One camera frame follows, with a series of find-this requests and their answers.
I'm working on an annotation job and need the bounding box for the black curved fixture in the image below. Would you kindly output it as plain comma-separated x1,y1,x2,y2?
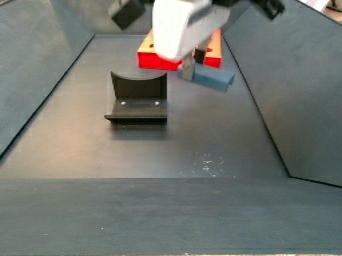
105,73,167,123

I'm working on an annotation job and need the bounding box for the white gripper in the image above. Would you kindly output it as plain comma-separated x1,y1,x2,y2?
153,0,230,81

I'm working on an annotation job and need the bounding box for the red foam shape-sorter block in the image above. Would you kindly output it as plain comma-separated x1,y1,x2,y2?
137,29,223,71

